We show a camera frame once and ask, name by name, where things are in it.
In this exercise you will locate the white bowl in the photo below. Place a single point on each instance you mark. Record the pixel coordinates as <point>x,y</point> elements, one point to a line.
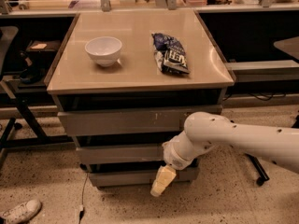
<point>104,50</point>

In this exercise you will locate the grey drawer cabinet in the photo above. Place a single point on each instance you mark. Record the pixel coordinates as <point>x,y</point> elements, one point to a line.
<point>134,80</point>

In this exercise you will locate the grey drawer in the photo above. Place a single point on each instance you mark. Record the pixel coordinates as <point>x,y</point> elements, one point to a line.
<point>120,154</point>
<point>112,179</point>
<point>130,120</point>

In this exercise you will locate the grey bottom drawer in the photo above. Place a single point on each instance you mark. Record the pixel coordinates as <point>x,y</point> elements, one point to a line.
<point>112,179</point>

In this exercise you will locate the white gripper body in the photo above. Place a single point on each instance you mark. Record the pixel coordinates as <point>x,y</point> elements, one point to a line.
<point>172,157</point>

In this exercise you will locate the blue chip bag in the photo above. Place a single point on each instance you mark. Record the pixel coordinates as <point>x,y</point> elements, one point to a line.
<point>169,54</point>

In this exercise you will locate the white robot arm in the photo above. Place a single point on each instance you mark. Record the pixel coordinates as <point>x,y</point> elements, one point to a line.
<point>202,131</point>

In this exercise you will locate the black wheeled stand right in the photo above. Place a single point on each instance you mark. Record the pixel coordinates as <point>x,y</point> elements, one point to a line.
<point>263,176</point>

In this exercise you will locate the white sneaker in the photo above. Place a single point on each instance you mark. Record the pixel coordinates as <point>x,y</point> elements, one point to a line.
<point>21,213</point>

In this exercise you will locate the grey top drawer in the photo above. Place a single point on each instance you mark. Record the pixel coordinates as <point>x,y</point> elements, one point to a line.
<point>130,120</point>

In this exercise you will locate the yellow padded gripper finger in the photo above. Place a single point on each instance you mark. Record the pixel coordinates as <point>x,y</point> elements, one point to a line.
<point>165,175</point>

